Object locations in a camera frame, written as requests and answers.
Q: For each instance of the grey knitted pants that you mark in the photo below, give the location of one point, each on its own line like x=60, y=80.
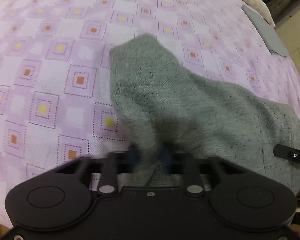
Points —
x=161, y=105

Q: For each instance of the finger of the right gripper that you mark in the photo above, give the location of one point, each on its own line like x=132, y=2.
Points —
x=287, y=153

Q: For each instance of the folded grey cloth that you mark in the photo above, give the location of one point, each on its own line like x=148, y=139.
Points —
x=267, y=33

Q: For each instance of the pink patterned bed sheet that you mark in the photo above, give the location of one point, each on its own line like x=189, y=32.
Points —
x=54, y=71

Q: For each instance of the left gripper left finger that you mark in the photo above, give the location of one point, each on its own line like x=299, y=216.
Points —
x=133, y=158

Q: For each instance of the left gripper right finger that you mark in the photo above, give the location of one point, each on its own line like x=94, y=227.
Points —
x=165, y=157

